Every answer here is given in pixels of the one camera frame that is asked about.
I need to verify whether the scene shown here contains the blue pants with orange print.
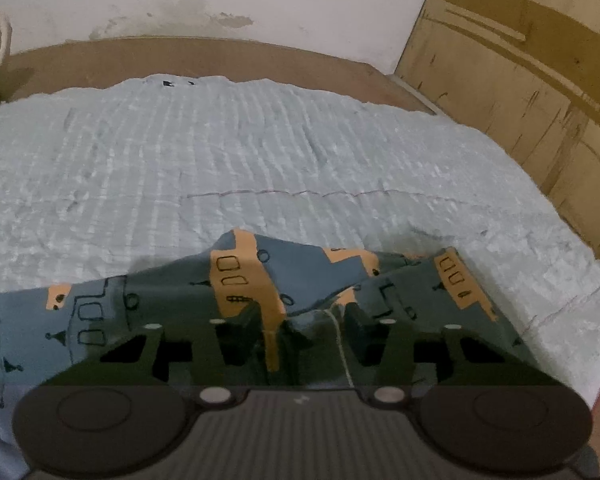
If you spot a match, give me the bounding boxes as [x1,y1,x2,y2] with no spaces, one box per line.
[0,229,543,480]

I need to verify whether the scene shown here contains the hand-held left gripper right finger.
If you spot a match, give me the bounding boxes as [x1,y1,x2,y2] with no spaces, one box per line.
[342,304,566,406]

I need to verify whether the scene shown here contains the plywood panel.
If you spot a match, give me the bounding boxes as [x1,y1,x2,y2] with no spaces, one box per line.
[394,0,600,271]

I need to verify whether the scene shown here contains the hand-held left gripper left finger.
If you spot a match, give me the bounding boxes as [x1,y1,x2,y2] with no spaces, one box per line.
[37,302,266,406]

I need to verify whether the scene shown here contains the light blue quilted blanket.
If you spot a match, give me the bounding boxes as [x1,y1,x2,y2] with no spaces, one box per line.
[0,76,600,401]

